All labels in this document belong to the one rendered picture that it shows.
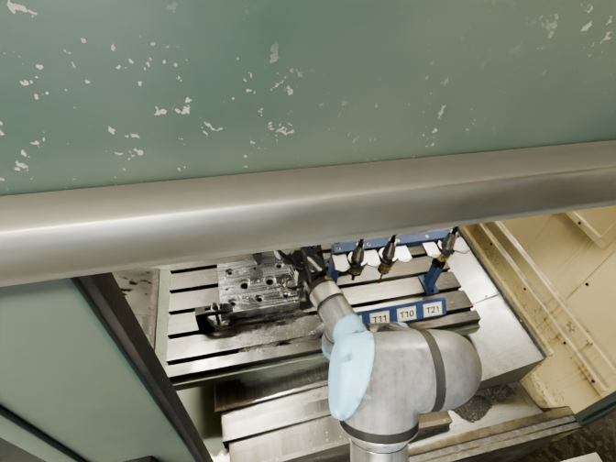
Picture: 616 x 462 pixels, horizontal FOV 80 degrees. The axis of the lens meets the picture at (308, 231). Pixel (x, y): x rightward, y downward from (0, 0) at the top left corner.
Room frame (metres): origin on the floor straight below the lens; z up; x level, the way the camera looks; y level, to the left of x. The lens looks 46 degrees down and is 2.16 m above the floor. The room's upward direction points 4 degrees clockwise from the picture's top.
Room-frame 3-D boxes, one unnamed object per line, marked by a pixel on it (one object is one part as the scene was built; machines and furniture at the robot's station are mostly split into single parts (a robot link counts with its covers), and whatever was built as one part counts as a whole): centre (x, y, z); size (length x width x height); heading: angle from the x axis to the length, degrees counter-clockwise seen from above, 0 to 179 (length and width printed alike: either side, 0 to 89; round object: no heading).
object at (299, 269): (0.59, -0.01, 1.40); 0.12 x 0.08 x 0.09; 31
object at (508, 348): (1.01, -0.49, 0.75); 0.89 x 0.70 x 0.26; 16
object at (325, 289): (0.52, -0.06, 1.40); 0.08 x 0.05 x 0.08; 121
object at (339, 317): (0.45, -0.10, 1.40); 0.11 x 0.08 x 0.09; 31
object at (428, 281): (0.95, -0.53, 1.05); 0.10 x 0.05 x 0.30; 16
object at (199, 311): (0.69, 0.31, 0.97); 0.13 x 0.03 x 0.15; 106
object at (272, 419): (0.51, -0.16, 0.70); 0.90 x 0.30 x 0.16; 106
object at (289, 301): (0.83, 0.18, 0.97); 0.29 x 0.23 x 0.05; 106
